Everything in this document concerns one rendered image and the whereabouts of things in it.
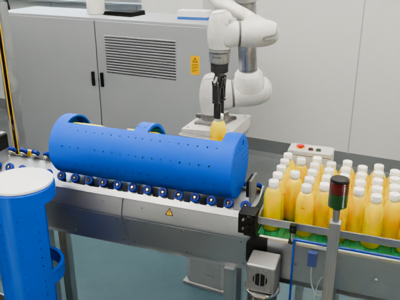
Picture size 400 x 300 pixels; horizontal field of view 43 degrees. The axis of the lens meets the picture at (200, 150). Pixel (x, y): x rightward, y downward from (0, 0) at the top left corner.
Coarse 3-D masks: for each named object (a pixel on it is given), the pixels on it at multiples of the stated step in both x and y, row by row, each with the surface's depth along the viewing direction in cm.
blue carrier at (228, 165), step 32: (64, 128) 231; (96, 128) 227; (160, 128) 233; (64, 160) 231; (96, 160) 225; (128, 160) 219; (160, 160) 214; (192, 160) 209; (224, 160) 205; (224, 192) 210
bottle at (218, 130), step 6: (216, 120) 219; (222, 120) 219; (216, 126) 218; (222, 126) 218; (210, 132) 221; (216, 132) 218; (222, 132) 218; (210, 138) 222; (216, 138) 219; (222, 138) 220
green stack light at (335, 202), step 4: (328, 196) 169; (332, 196) 166; (336, 196) 165; (340, 196) 165; (344, 196) 165; (328, 200) 169; (332, 200) 167; (336, 200) 166; (340, 200) 165; (344, 200) 166; (328, 204) 169; (332, 204) 167; (336, 204) 166; (340, 204) 166; (344, 204) 166; (336, 208) 167; (340, 208) 166; (344, 208) 167
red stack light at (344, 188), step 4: (332, 184) 165; (348, 184) 164; (332, 188) 165; (336, 188) 164; (340, 188) 164; (344, 188) 164; (348, 188) 165; (332, 192) 166; (336, 192) 165; (340, 192) 164; (344, 192) 164; (348, 192) 166
